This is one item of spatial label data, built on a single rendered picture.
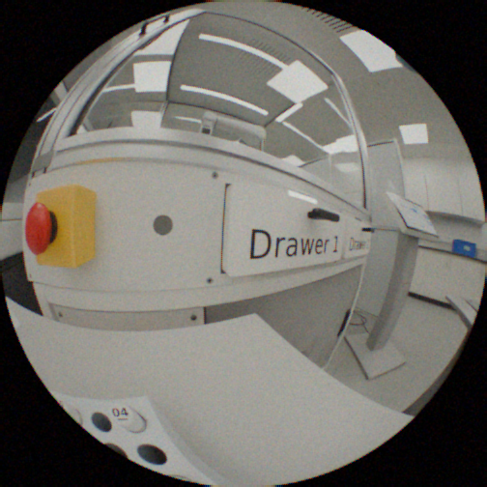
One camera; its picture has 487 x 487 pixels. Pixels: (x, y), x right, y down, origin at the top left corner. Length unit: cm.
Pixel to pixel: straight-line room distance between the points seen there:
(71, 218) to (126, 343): 13
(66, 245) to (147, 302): 11
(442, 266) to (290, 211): 310
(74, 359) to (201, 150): 26
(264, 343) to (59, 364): 22
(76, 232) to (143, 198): 8
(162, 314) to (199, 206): 15
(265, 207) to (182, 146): 13
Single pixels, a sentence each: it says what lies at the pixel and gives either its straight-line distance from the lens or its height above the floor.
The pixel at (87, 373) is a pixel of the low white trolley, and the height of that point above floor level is 76.
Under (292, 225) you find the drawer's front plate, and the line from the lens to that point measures 21.
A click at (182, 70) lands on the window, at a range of 33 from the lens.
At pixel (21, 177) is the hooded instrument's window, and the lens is 72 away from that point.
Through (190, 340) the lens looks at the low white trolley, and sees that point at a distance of 17.
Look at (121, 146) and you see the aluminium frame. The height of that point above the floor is 96.
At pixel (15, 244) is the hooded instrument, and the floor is 83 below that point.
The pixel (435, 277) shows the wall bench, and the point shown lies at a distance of 320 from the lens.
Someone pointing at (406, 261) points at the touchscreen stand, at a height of 77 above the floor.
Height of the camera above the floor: 88
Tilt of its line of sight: 7 degrees down
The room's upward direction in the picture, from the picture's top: 4 degrees clockwise
